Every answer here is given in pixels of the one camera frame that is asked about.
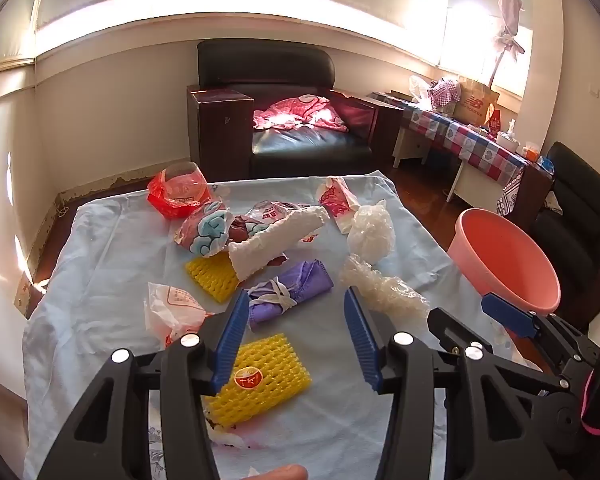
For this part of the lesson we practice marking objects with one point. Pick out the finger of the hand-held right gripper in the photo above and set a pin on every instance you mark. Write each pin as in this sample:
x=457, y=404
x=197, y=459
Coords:
x=455, y=327
x=510, y=312

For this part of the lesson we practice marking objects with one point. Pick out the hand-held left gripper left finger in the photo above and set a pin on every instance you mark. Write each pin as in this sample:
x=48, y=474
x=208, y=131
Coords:
x=230, y=340

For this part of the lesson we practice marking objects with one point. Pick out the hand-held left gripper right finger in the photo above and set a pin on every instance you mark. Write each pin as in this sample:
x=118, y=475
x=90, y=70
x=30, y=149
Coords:
x=362, y=345

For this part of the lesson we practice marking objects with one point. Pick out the yellow foam net with sticker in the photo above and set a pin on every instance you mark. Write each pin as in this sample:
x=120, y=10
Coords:
x=275, y=360

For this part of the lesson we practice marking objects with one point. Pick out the clear plastic bag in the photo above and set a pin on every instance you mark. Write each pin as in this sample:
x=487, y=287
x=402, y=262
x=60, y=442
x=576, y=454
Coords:
x=419, y=90
x=380, y=290

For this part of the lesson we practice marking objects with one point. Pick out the pink plastic basin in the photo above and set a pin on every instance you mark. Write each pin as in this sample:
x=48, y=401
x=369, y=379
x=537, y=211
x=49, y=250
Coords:
x=495, y=255

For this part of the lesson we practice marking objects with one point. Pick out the white plastic bag red print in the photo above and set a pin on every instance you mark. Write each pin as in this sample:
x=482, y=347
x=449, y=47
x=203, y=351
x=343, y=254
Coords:
x=175, y=310

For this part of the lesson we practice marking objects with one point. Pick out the plain yellow foam net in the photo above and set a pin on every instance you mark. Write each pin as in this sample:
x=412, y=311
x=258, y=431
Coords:
x=210, y=275

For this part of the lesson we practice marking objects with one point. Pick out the purple cloth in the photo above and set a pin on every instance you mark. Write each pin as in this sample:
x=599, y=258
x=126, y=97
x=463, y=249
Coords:
x=305, y=280

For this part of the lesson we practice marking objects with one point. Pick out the white foam net sleeve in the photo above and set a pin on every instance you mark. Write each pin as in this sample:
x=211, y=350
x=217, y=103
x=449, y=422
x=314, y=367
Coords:
x=260, y=255

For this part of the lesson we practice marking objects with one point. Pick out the cloud print wrapper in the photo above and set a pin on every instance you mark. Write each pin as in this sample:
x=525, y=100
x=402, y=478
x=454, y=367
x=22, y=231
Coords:
x=205, y=232

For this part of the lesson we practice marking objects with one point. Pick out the white foam net ball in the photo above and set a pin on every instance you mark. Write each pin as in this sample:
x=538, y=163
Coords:
x=372, y=232

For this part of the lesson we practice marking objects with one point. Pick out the clear wrapper with brown print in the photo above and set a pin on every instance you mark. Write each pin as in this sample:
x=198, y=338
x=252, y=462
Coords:
x=260, y=215

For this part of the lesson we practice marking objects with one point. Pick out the person's left hand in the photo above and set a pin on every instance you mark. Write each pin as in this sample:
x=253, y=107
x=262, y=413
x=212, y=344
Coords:
x=280, y=473

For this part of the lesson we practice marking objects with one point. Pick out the black padded armchair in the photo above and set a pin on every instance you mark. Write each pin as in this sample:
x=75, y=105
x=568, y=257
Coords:
x=575, y=240

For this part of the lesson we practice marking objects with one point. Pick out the grey cloth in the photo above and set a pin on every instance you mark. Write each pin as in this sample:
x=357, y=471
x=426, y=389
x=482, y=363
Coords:
x=554, y=201

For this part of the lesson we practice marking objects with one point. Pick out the light blue bed sheet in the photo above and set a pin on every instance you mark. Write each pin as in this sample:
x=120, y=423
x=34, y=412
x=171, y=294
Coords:
x=105, y=260

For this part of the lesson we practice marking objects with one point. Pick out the small blue object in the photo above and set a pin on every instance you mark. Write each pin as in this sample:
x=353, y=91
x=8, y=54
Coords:
x=546, y=163

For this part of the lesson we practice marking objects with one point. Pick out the orange box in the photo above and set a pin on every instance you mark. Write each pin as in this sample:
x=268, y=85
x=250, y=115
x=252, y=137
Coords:
x=532, y=151

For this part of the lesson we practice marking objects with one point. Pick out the checkered cloth side table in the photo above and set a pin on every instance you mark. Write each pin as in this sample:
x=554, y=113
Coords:
x=460, y=135

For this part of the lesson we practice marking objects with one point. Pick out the red packet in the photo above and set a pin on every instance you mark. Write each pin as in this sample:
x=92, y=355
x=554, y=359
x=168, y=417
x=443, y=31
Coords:
x=495, y=121

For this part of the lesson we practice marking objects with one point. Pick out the black leather armchair wooden arms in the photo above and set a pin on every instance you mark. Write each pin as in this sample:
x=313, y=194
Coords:
x=305, y=155

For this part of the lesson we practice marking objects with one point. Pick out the brown paper shopping bag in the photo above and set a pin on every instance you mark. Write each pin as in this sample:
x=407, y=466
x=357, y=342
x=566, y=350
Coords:
x=475, y=102

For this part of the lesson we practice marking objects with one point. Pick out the red checkered cloth bundle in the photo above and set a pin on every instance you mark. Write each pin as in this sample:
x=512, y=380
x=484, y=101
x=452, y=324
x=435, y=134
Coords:
x=445, y=91

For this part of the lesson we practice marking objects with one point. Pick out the flat brown box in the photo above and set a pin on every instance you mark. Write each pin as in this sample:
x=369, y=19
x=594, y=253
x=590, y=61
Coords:
x=387, y=95

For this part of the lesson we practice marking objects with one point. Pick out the pink dotted cloth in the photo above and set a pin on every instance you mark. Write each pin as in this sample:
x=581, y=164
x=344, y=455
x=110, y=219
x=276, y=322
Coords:
x=300, y=107

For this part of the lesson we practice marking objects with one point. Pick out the white wall socket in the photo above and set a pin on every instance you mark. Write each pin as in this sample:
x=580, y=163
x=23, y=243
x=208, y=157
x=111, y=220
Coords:
x=593, y=91

